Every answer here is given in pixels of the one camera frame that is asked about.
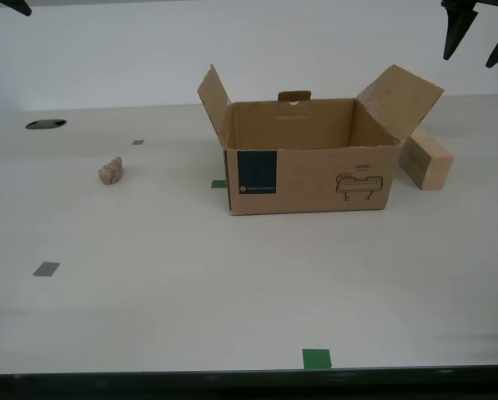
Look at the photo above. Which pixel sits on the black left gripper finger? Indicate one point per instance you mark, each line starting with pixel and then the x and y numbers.
pixel 17 5

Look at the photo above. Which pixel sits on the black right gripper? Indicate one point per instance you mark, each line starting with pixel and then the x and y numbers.
pixel 492 1

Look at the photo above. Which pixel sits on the light wooden block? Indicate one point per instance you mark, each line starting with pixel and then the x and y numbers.
pixel 430 166

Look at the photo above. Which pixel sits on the speckled pink granite rock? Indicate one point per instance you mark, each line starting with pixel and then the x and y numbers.
pixel 111 171

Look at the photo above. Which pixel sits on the brown cardboard box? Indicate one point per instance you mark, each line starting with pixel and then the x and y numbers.
pixel 307 183

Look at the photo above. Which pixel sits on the black oval table grommet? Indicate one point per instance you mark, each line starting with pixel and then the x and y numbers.
pixel 45 124

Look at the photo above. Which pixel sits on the grey tape square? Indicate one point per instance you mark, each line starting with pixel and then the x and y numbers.
pixel 46 269
pixel 138 142

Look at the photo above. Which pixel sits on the green tape square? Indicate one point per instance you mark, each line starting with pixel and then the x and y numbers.
pixel 218 184
pixel 316 359

